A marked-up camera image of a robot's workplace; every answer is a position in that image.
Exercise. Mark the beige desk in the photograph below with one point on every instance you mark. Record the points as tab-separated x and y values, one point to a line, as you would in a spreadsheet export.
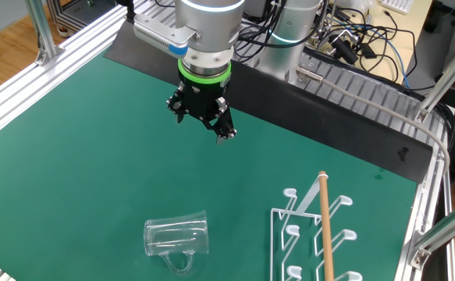
418	23

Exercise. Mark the green ringed wrist flange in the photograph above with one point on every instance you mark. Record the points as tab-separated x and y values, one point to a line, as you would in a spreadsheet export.
203	80

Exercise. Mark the green table mat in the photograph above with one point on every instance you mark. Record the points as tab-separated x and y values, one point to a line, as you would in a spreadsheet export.
75	156

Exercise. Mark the black rubber mat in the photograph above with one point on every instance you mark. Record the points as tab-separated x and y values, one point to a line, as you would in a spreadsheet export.
289	113

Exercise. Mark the black white striped cabinet frame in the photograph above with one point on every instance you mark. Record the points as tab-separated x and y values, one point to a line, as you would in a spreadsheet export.
61	15

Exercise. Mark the aluminium frame post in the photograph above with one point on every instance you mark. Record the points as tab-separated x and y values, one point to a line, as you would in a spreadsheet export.
445	230
445	78
40	23

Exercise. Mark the black power adapter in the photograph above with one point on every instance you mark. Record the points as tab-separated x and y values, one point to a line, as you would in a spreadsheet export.
344	50

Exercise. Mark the white keyboard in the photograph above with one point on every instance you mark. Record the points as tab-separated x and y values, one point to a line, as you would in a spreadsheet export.
399	4

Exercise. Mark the silver wrist camera blue cap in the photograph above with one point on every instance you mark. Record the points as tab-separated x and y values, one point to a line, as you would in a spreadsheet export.
157	37

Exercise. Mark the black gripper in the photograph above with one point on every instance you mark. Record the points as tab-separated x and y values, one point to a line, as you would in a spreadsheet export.
203	97

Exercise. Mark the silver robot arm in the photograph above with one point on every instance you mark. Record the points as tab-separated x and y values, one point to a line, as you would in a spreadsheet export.
207	23

